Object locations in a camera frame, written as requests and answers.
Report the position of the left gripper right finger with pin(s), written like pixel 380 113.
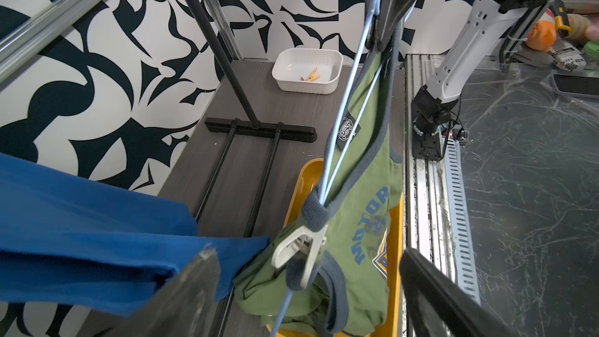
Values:
pixel 436 306

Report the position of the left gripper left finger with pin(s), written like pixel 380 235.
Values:
pixel 182 306

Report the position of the dark green printed tank top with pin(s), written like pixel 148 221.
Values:
pixel 348 290

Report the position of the beige wooden clothespin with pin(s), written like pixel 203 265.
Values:
pixel 314 75

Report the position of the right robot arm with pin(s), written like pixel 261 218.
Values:
pixel 487 22

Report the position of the blue tank top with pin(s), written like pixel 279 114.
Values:
pixel 70 240

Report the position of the white plastic bin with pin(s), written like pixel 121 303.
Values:
pixel 293 63

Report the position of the grey clothespin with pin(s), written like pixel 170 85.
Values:
pixel 298 253

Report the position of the yellow plastic tray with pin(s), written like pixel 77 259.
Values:
pixel 307 180

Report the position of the black clothes rack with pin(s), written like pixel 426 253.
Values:
pixel 253 127

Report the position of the clutter items beyond table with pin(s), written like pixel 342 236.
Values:
pixel 565 39

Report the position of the dark phone on floor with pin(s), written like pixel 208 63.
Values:
pixel 576 86

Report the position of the right electronics board with wires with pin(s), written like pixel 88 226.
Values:
pixel 456 132

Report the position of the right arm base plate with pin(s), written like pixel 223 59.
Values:
pixel 427 146

